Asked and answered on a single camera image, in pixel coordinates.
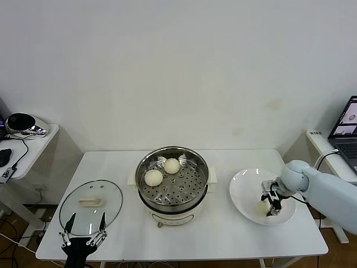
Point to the white side table with mouse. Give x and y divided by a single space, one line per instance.
42 148

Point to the white round plate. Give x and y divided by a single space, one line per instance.
245 190

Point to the white steamed baozi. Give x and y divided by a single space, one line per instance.
171 166
153 178
261 208

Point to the white wall socket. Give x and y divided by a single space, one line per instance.
39 188

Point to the small printed label sticker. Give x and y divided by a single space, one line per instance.
315 133

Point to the perforated steel steamer basket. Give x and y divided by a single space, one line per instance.
173 195

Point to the black computer mouse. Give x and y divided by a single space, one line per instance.
5 157

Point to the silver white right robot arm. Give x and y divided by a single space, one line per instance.
329 190

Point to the cream electric cooker base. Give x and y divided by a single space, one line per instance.
170 216

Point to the grey open laptop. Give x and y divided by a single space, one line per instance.
346 150

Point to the white side table with label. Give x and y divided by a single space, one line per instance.
334 167

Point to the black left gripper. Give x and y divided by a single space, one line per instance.
78 247

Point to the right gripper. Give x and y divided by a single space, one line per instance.
271 187

